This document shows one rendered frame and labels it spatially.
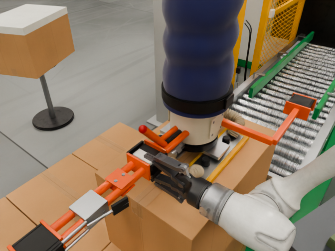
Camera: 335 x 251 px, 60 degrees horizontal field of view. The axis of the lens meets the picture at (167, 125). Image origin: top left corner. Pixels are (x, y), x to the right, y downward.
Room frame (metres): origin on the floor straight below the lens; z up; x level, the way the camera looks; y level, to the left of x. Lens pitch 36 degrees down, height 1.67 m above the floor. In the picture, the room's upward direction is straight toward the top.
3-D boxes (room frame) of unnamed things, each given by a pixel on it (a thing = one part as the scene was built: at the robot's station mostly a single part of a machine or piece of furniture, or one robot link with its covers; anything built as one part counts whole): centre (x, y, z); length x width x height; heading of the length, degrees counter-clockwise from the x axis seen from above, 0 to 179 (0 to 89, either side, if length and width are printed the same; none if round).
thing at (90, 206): (0.45, 0.19, 1.09); 0.07 x 0.07 x 0.04; 53
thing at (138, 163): (0.62, 0.06, 1.10); 0.10 x 0.08 x 0.06; 53
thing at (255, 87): (2.54, -1.07, 0.60); 1.60 x 0.11 x 0.09; 143
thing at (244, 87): (2.29, -0.81, 0.50); 2.31 x 0.05 x 0.19; 143
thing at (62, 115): (2.40, 1.14, 0.31); 0.40 x 0.40 x 0.62
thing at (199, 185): (0.51, -0.06, 1.10); 0.09 x 0.07 x 0.08; 53
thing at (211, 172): (0.76, -0.17, 1.00); 0.34 x 0.10 x 0.05; 143
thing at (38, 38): (2.40, 1.14, 0.82); 0.60 x 0.40 x 0.40; 166
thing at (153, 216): (0.80, -0.10, 0.77); 0.60 x 0.40 x 0.40; 141
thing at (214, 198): (0.47, -0.12, 1.10); 0.09 x 0.06 x 0.09; 143
